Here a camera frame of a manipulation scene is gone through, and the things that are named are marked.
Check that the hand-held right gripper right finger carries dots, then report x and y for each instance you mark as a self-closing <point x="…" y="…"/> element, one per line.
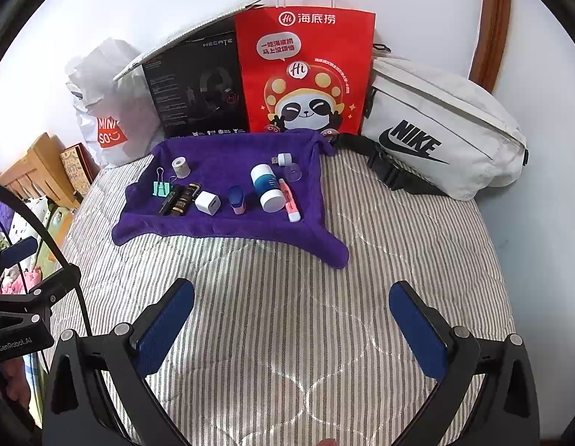
<point x="417" y="330"/>

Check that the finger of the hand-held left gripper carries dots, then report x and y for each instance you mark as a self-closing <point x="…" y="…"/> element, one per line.
<point x="60" y="279"/>
<point x="18" y="247"/>

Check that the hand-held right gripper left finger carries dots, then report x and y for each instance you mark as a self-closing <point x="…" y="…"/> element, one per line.
<point x="164" y="320"/>

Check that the black gold small box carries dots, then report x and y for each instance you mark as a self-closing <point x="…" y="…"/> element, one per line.
<point x="187" y="199"/>

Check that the white charger plug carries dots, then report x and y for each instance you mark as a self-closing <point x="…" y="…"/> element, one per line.
<point x="206" y="203"/>

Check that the green binder clip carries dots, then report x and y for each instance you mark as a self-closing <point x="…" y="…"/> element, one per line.
<point x="161" y="189"/>

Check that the blue pink small case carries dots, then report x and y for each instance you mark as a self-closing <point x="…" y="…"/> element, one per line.
<point x="236" y="197"/>

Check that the white tape roll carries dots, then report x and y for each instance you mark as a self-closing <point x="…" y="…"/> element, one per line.
<point x="180" y="167"/>

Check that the white blue bottle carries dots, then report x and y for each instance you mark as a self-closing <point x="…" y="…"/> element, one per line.
<point x="266" y="186"/>

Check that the pink pen flashlight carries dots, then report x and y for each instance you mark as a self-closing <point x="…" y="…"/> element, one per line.
<point x="290" y="202"/>

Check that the clear plastic cap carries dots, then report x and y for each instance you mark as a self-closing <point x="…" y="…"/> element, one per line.
<point x="293" y="174"/>

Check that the white usb light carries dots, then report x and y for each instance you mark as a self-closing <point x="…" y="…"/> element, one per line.
<point x="284" y="159"/>

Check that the person's left hand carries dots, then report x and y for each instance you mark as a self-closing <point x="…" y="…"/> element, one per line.
<point x="13" y="381"/>

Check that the light green cloth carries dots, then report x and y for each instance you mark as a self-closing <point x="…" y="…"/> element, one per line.
<point x="53" y="251"/>

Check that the purple plush toy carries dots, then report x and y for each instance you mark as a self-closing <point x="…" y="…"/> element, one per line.
<point x="2" y="218"/>

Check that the pink blue striped cloth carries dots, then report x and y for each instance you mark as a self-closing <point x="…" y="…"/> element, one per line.
<point x="18" y="281"/>

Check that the white floral cloth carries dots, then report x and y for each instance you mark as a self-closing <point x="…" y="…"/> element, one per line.
<point x="36" y="211"/>

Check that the patterned brown box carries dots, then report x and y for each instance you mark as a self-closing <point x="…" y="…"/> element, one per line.
<point x="76" y="167"/>

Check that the purple towel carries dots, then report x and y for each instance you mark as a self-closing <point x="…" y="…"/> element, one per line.
<point x="232" y="237"/>

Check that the white plastic shopping bag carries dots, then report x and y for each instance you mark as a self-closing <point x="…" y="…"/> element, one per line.
<point x="101" y="83"/>

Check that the white waist bag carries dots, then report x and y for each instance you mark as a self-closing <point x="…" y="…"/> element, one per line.
<point x="454" y="102"/>

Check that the red paper bag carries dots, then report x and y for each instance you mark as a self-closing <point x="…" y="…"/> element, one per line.
<point x="324" y="55"/>

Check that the brown wooden headboard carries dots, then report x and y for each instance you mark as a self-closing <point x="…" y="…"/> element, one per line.
<point x="499" y="18"/>

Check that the wooden slatted frame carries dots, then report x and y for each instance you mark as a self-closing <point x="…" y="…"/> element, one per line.
<point x="36" y="167"/>

